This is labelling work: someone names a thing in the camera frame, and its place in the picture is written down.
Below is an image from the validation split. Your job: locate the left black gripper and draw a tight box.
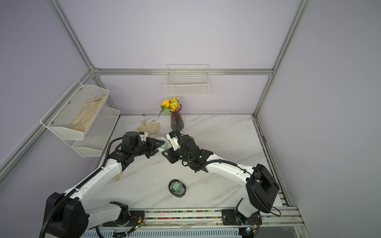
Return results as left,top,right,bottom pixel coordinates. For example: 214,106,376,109
132,137,165,159

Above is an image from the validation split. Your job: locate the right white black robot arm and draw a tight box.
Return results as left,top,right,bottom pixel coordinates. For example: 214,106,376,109
162,130,280,223

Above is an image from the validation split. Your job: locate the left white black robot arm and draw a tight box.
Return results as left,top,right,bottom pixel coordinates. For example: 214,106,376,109
39,131,165,238

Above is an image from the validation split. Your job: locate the white knit glove on table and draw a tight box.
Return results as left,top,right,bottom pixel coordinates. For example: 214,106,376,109
136,120,161,135

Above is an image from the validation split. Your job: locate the lower white mesh shelf bin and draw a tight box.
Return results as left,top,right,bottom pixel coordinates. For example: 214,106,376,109
72,106,120,157

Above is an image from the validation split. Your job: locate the white mesh shelf bin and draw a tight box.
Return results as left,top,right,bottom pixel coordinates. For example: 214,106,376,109
40,81,109,140
72,106,120,157

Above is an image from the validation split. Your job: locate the dark glass flower vase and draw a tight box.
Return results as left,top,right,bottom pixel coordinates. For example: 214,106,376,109
170,104,185,131

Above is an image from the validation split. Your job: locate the beige leather glove on table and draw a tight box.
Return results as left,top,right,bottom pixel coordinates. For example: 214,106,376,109
112,172,123,181

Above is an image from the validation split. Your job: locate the beige glove in bin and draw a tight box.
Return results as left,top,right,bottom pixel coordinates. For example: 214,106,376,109
69,96,105,132

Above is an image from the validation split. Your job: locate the yellow flower bouquet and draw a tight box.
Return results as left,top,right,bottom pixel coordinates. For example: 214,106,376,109
158,97,182,117

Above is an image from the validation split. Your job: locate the upper white mesh shelf bin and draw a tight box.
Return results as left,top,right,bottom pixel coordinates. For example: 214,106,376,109
40,81,109,140

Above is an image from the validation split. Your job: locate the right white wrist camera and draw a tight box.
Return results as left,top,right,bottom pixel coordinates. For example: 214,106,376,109
166,131,180,151

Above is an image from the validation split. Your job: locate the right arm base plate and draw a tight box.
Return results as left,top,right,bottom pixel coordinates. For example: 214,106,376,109
221,209,263,226

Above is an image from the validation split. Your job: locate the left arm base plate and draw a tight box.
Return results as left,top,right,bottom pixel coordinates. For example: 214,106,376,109
102,210,145,227

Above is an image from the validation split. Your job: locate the white wire wall basket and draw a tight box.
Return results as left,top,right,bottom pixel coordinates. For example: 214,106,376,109
165,64,209,96

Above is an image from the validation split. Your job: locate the aluminium front rail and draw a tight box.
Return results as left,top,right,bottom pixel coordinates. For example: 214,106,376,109
81,207,310,238

